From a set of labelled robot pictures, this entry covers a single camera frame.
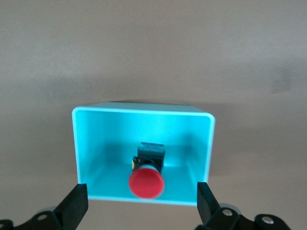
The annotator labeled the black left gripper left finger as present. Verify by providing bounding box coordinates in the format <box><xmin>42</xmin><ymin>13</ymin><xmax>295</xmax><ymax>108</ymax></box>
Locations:
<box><xmin>0</xmin><ymin>183</ymin><xmax>89</xmax><ymax>230</ymax></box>

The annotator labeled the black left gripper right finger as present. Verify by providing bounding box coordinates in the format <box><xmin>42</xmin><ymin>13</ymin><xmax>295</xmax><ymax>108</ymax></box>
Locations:
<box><xmin>195</xmin><ymin>182</ymin><xmax>293</xmax><ymax>230</ymax></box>

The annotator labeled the red push button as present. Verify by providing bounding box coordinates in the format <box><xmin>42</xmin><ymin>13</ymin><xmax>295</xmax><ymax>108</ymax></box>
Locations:
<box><xmin>129</xmin><ymin>142</ymin><xmax>166</xmax><ymax>199</ymax></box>

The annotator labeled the cyan plastic bin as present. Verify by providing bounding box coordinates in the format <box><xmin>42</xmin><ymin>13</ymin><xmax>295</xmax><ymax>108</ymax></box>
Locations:
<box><xmin>71</xmin><ymin>102</ymin><xmax>216</xmax><ymax>207</ymax></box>

